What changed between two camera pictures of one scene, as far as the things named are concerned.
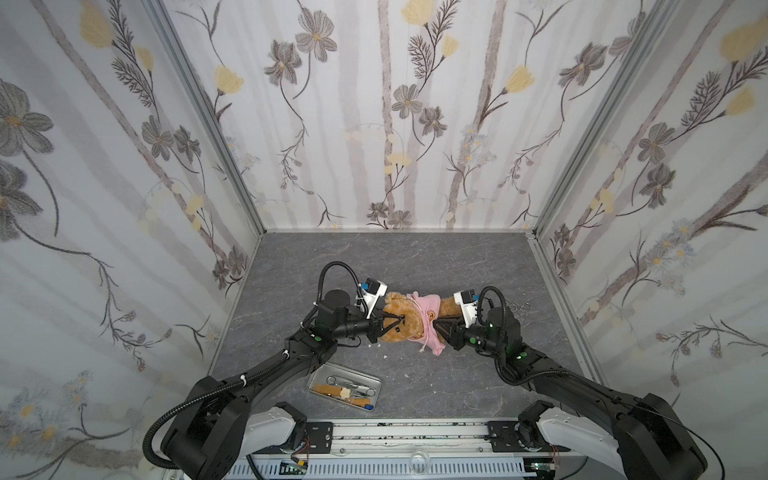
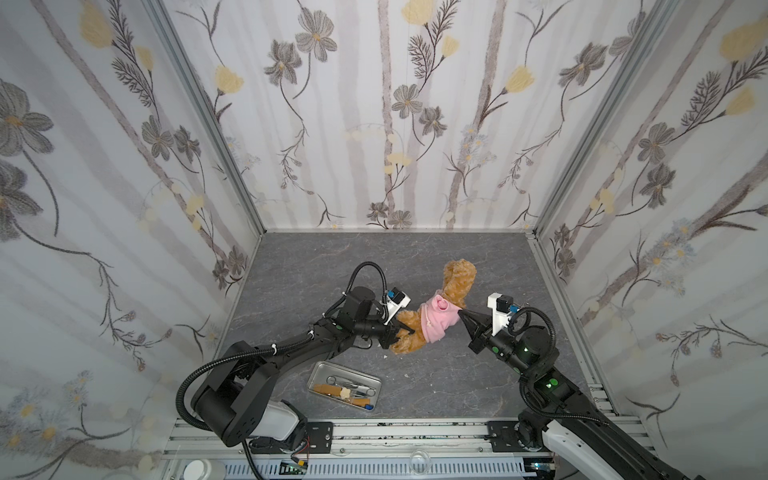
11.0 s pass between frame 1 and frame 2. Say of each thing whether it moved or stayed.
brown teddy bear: moved
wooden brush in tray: stayed
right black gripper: moved
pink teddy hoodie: moved
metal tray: stayed
